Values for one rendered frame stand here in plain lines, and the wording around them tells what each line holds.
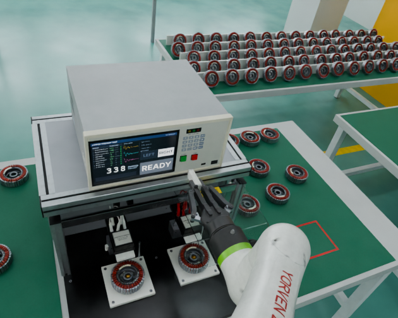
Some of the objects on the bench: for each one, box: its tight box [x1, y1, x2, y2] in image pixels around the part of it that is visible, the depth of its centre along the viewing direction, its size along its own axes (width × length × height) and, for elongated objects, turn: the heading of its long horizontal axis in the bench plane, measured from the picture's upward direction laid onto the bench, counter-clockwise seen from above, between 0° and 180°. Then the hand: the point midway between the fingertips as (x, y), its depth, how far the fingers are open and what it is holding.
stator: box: [265, 183, 290, 204], centre depth 162 cm, size 11×11×4 cm
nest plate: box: [101, 256, 155, 309], centre depth 119 cm, size 15×15×1 cm
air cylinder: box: [169, 220, 183, 239], centre depth 136 cm, size 5×8×6 cm
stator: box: [249, 158, 270, 178], centre depth 174 cm, size 11×11×4 cm
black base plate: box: [63, 212, 237, 318], centre depth 125 cm, size 47×64×2 cm
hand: (194, 180), depth 102 cm, fingers closed
